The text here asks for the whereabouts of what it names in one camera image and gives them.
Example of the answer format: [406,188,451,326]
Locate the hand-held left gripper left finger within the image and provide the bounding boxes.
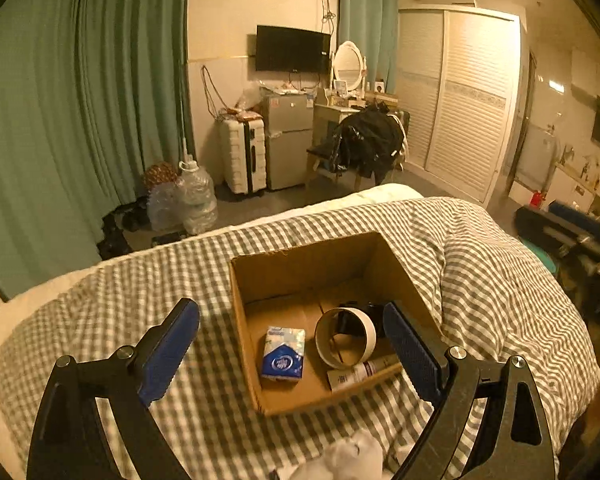
[26,298,201,480]

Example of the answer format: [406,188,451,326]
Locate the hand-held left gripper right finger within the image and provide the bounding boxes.
[382,301,561,480]

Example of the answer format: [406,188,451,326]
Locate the white tube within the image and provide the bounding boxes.
[327,353,402,394]

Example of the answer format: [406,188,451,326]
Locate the black object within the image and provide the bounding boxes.
[334,301,388,339]

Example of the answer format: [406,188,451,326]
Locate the wide tape roll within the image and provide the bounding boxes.
[314,307,378,367]

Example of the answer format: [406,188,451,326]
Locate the brown cardboard box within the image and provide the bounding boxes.
[228,231,450,417]

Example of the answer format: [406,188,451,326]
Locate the blue tissue packet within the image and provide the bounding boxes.
[259,326,307,381]

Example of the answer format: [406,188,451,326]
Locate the white cloth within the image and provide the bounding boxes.
[286,428,385,480]

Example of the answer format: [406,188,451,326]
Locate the grey checkered blanket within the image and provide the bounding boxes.
[0,196,600,480]

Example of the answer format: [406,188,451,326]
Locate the pile of black shoes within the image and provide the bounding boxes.
[96,196,153,261]

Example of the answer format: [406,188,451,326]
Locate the large clear water bottle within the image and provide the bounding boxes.
[175,160,219,236]

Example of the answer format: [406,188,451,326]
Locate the brown patterned bag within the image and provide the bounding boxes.
[143,163,179,189]

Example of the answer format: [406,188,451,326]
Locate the black bag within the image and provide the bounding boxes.
[514,202,600,252]

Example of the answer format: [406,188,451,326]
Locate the wooden chair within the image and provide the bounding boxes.
[306,109,412,193]

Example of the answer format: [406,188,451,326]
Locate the black jacket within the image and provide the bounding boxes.
[332,106,406,187]

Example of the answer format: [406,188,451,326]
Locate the white suitcase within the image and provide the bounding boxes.
[217,114,267,198]

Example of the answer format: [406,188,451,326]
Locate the white dressing table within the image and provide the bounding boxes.
[312,91,381,148]

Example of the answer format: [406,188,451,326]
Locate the small silver refrigerator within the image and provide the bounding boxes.
[258,91,316,191]

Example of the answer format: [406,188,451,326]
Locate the white louvered wardrobe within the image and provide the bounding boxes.
[396,4,523,211]

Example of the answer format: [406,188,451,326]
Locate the white oval mirror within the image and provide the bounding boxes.
[330,41,367,97]

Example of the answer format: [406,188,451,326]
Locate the narrow green curtain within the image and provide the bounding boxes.
[338,0,401,95]

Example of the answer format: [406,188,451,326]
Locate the black wall television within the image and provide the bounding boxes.
[255,25,331,74]

